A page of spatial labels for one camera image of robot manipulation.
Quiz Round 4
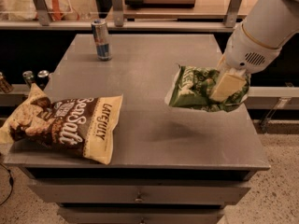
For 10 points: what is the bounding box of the can on left shelf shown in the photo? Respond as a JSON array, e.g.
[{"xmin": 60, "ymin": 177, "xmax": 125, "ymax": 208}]
[{"xmin": 22, "ymin": 71, "xmax": 36, "ymax": 87}]

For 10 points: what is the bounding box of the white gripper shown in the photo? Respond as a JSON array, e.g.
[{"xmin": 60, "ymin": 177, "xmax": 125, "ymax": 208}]
[{"xmin": 209, "ymin": 22, "xmax": 281, "ymax": 102}]

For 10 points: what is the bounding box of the grey drawer cabinet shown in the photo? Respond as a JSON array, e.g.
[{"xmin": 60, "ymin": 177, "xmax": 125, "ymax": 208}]
[{"xmin": 5, "ymin": 35, "xmax": 269, "ymax": 224}]

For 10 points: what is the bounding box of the middle metal bracket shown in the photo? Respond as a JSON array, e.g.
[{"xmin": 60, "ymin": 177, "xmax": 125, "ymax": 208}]
[{"xmin": 112, "ymin": 0, "xmax": 124, "ymax": 27}]

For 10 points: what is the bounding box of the brown sea salt chip bag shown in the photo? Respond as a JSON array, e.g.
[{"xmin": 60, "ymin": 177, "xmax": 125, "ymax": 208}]
[{"xmin": 0, "ymin": 85, "xmax": 122, "ymax": 164}]

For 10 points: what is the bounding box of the white orange bag behind glass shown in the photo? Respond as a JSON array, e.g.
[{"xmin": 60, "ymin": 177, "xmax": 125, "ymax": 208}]
[{"xmin": 7, "ymin": 0, "xmax": 71, "ymax": 22}]

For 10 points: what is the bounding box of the brown bottle at left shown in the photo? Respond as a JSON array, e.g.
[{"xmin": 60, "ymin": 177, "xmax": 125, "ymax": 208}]
[{"xmin": 0, "ymin": 72, "xmax": 13, "ymax": 93}]

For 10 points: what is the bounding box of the black cable on floor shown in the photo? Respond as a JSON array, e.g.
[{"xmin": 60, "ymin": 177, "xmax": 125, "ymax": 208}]
[{"xmin": 0, "ymin": 163, "xmax": 15, "ymax": 207}]

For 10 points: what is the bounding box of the dark can on shelf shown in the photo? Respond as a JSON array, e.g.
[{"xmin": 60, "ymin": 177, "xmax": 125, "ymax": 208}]
[{"xmin": 37, "ymin": 70, "xmax": 50, "ymax": 90}]

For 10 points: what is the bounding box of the redbull can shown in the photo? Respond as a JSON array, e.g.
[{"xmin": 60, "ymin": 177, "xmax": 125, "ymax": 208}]
[{"xmin": 91, "ymin": 19, "xmax": 112, "ymax": 61}]

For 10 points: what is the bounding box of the green jalapeno chip bag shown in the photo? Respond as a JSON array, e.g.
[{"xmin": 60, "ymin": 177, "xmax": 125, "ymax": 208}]
[{"xmin": 164, "ymin": 66, "xmax": 250, "ymax": 112}]

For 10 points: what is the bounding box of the upper drawer knob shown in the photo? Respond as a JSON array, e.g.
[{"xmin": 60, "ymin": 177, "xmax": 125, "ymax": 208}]
[{"xmin": 135, "ymin": 193, "xmax": 143, "ymax": 203}]

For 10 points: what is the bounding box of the metal bracket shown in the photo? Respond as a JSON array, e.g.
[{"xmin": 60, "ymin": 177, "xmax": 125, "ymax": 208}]
[
  {"xmin": 33, "ymin": 0, "xmax": 51, "ymax": 26},
  {"xmin": 223, "ymin": 0, "xmax": 242, "ymax": 28},
  {"xmin": 112, "ymin": 0, "xmax": 124, "ymax": 27}
]

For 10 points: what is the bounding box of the right metal bracket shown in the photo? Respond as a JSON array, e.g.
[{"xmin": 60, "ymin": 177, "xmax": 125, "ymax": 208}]
[{"xmin": 223, "ymin": 0, "xmax": 242, "ymax": 28}]

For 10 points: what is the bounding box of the left metal bracket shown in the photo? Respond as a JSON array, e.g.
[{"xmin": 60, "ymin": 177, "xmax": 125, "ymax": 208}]
[{"xmin": 33, "ymin": 0, "xmax": 51, "ymax": 26}]

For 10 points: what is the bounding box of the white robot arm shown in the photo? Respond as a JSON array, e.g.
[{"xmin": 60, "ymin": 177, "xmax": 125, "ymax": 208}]
[{"xmin": 209, "ymin": 0, "xmax": 299, "ymax": 102}]

